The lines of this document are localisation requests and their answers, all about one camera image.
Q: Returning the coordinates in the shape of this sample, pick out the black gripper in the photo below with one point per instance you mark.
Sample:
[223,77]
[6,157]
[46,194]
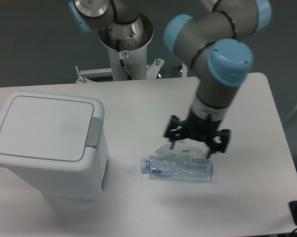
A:
[198,129]

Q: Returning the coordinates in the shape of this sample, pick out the white plastic trash can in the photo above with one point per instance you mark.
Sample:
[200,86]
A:
[55,143]

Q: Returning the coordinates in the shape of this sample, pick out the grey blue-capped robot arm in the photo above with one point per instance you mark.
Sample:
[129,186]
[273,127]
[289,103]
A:
[210,47]

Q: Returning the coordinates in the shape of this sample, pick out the clear plastic wrapper packet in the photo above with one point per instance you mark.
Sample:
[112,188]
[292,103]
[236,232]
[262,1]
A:
[180,149]

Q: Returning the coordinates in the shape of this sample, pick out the clear crushed plastic bottle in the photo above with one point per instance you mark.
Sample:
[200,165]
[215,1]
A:
[182,168]

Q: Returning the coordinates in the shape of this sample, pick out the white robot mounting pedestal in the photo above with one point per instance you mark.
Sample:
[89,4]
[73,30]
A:
[127,49]

